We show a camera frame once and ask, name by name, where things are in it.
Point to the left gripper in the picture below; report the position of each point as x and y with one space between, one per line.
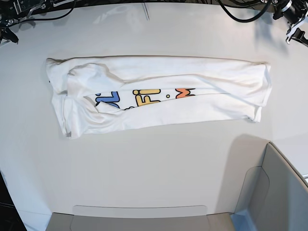
296 34

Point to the white printed t-shirt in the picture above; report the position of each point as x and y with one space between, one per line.
97 95

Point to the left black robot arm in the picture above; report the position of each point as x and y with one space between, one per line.
295 12

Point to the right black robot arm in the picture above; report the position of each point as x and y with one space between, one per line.
14 12

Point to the grey plastic bin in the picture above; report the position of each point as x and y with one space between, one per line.
274 197

